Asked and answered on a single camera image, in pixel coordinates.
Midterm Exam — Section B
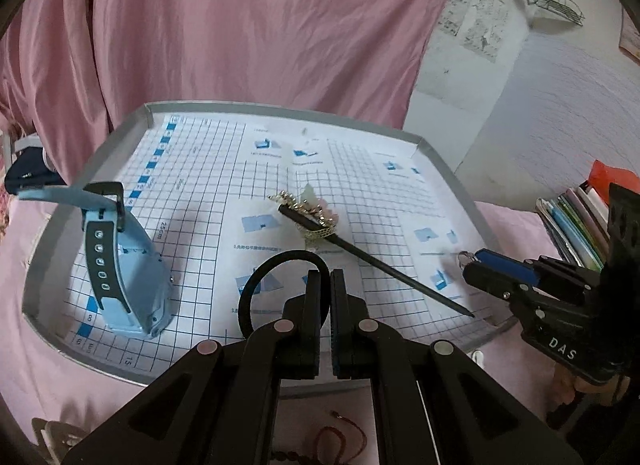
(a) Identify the red cord bracelet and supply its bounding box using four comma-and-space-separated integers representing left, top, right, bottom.
311, 409, 369, 465

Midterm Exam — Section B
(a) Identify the light blue smart watch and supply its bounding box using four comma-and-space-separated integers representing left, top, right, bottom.
17, 181, 172, 339

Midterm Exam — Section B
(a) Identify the beige claw hair clip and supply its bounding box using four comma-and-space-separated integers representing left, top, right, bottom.
32, 417, 89, 465

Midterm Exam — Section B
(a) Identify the right hand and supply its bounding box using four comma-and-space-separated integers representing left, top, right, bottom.
548, 363, 630, 412

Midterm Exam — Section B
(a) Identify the stack of books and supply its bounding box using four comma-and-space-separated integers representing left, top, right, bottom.
535, 184, 610, 271

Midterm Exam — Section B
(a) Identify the red plastic bag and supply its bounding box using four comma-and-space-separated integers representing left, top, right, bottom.
587, 160, 640, 202

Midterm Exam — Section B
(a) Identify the pink bed sheet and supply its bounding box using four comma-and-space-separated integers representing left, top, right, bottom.
1, 202, 553, 464

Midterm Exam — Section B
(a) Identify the grey tray with grid paper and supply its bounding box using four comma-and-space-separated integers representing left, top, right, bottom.
22, 102, 514, 384

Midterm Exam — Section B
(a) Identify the pink curtain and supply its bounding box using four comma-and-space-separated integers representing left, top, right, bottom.
1, 0, 446, 180

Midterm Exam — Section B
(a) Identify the dark blue pouch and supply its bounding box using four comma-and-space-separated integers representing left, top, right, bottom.
4, 147, 66, 196

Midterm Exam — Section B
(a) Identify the framed wall certificate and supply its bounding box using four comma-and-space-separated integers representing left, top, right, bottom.
618, 10, 640, 62

